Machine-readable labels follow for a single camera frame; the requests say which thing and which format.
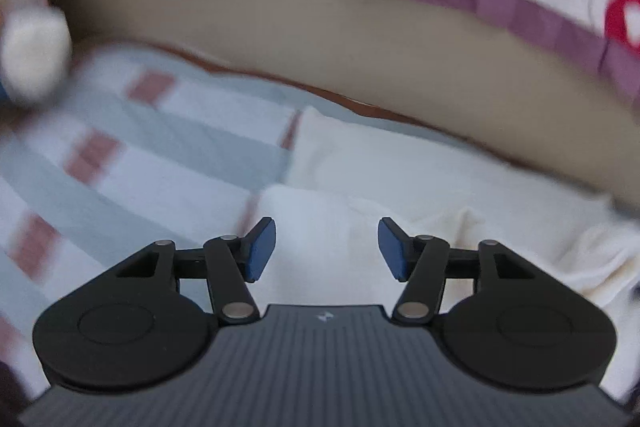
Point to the beige bed board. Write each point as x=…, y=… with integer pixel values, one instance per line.
x=300, y=37

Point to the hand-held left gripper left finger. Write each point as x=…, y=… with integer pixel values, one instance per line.
x=261, y=249

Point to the grey plush bunny toy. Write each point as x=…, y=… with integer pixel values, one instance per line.
x=35, y=47

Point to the white fleece garment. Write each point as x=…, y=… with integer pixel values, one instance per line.
x=400, y=167

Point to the checked bed sheet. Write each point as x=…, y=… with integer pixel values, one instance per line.
x=150, y=147

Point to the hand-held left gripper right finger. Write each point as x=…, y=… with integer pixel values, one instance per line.
x=391, y=249

